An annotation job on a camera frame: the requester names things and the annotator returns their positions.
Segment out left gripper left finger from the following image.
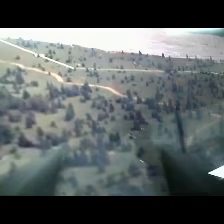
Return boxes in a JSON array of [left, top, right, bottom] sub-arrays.
[[0, 145, 70, 197]]

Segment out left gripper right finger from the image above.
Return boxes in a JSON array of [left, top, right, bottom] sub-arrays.
[[159, 147, 224, 197]]

